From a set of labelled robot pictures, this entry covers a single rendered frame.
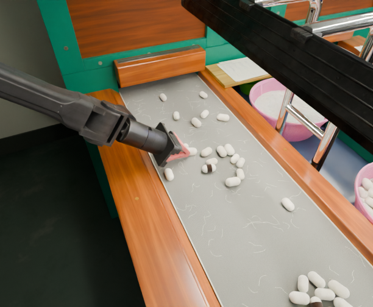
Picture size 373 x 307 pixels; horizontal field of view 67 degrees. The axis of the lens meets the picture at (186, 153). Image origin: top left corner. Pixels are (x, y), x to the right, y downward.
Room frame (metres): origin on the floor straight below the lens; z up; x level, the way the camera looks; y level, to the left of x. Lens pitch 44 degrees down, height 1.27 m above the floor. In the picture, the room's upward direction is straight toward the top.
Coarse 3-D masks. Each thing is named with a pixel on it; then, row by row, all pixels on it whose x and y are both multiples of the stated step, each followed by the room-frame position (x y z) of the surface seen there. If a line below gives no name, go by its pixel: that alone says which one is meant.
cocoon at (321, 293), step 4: (320, 288) 0.19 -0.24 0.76; (316, 292) 0.18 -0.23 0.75; (320, 292) 0.18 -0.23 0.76; (324, 292) 0.18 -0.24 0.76; (328, 292) 0.18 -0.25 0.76; (332, 292) 0.18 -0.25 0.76; (316, 296) 0.18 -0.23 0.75; (320, 296) 0.18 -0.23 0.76; (324, 296) 0.17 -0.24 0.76; (328, 296) 0.17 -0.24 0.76; (332, 296) 0.17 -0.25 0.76
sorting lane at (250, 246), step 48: (144, 96) 0.82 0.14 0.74; (192, 96) 0.82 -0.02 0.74; (192, 144) 0.58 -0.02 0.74; (240, 144) 0.58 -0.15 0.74; (192, 192) 0.41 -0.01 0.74; (240, 192) 0.41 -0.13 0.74; (288, 192) 0.41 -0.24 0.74; (192, 240) 0.29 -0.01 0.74; (240, 240) 0.29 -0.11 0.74; (288, 240) 0.29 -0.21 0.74; (336, 240) 0.29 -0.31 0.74; (240, 288) 0.19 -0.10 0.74; (288, 288) 0.19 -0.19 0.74
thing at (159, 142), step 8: (152, 128) 0.50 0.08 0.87; (160, 128) 0.54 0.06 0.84; (152, 136) 0.47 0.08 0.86; (160, 136) 0.49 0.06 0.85; (168, 136) 0.50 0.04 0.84; (144, 144) 0.46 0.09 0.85; (152, 144) 0.46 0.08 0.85; (160, 144) 0.47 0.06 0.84; (168, 144) 0.48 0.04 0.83; (152, 152) 0.47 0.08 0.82; (160, 152) 0.47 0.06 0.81; (168, 152) 0.46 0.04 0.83; (160, 160) 0.46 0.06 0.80
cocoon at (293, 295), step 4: (292, 292) 0.18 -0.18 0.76; (296, 292) 0.18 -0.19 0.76; (300, 292) 0.18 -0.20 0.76; (304, 292) 0.18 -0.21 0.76; (292, 296) 0.17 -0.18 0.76; (296, 296) 0.17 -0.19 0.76; (300, 296) 0.17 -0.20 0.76; (304, 296) 0.17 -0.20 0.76; (308, 296) 0.17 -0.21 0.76; (292, 300) 0.17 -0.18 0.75; (296, 300) 0.17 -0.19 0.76; (300, 300) 0.17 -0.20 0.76; (304, 300) 0.17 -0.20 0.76; (308, 300) 0.17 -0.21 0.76; (300, 304) 0.16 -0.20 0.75; (304, 304) 0.16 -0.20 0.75
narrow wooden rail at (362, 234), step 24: (240, 96) 0.78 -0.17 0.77; (240, 120) 0.68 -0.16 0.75; (264, 120) 0.66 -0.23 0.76; (264, 144) 0.57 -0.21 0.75; (288, 144) 0.55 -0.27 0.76; (288, 168) 0.47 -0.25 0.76; (312, 168) 0.47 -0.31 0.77; (312, 192) 0.40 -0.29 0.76; (336, 192) 0.39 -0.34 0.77; (336, 216) 0.33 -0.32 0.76; (360, 216) 0.33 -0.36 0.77; (360, 240) 0.28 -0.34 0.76
